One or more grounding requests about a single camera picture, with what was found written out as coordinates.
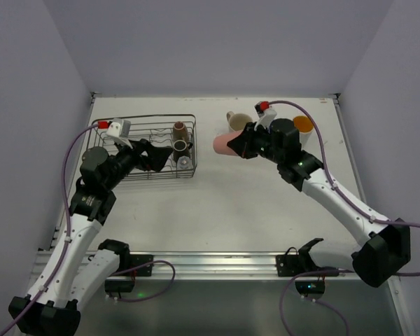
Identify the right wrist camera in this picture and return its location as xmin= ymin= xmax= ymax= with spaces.
xmin=254 ymin=101 xmax=277 ymax=130

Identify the pink plastic cup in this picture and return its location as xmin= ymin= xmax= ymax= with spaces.
xmin=213 ymin=131 xmax=242 ymax=156

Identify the small clear glass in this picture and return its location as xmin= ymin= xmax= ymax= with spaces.
xmin=176 ymin=156 xmax=192 ymax=171

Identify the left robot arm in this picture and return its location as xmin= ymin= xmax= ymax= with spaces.
xmin=8 ymin=139 xmax=173 ymax=335

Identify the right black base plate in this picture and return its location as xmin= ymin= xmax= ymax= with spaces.
xmin=275 ymin=238 xmax=335 ymax=277

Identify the controller box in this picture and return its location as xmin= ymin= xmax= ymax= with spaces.
xmin=104 ymin=280 xmax=135 ymax=295
xmin=295 ymin=280 xmax=326 ymax=300

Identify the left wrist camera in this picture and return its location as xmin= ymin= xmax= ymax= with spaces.
xmin=97 ymin=118 xmax=133 ymax=148

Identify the brown ceramic cup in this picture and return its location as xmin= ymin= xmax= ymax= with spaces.
xmin=172 ymin=121 xmax=189 ymax=142

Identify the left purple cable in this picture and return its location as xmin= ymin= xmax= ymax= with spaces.
xmin=0 ymin=125 xmax=101 ymax=336

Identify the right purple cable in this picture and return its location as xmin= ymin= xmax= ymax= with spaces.
xmin=269 ymin=100 xmax=420 ymax=277

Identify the cream floral mug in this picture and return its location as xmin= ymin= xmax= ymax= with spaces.
xmin=226 ymin=111 xmax=253 ymax=132

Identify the purple cable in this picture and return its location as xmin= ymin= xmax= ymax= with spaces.
xmin=0 ymin=125 xmax=101 ymax=336
xmin=269 ymin=100 xmax=420 ymax=277

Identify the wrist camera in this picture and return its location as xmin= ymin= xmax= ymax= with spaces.
xmin=97 ymin=118 xmax=133 ymax=148
xmin=254 ymin=101 xmax=277 ymax=130

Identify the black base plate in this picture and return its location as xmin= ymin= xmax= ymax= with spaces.
xmin=122 ymin=254 xmax=154 ymax=277
xmin=275 ymin=238 xmax=335 ymax=277

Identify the right controller box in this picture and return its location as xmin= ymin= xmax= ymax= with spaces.
xmin=295 ymin=280 xmax=326 ymax=300

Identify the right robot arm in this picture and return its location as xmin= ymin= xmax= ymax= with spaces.
xmin=227 ymin=119 xmax=410 ymax=288

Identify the white patterned mug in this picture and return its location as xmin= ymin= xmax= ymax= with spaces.
xmin=293 ymin=115 xmax=314 ymax=146

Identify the black wire dish rack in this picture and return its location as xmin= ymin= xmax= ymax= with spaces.
xmin=80 ymin=114 xmax=197 ymax=187

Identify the aluminium mounting rail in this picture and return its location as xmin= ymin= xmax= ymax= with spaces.
xmin=31 ymin=250 xmax=361 ymax=281

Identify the left controller box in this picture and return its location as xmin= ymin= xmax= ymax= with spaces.
xmin=104 ymin=280 xmax=135 ymax=295

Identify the dark brown mug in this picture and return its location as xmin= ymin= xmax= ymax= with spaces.
xmin=173 ymin=140 xmax=193 ymax=163

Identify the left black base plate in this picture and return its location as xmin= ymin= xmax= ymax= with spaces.
xmin=122 ymin=254 xmax=154 ymax=277

